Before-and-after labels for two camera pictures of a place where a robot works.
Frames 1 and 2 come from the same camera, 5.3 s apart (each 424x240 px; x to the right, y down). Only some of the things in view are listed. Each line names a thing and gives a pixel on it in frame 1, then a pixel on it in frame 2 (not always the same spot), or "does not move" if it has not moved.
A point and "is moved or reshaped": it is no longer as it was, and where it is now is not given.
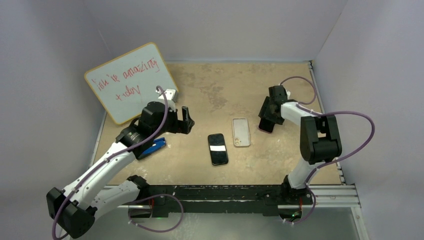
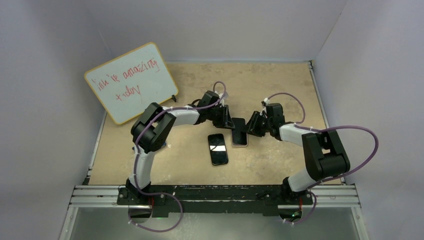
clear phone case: x=241 y=132 does not move
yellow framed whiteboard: x=125 y=85 does not move
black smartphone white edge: x=218 y=149 does not move
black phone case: x=217 y=149 does not move
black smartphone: x=266 y=125 is moved or reshaped
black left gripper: x=180 y=126 → x=225 y=121
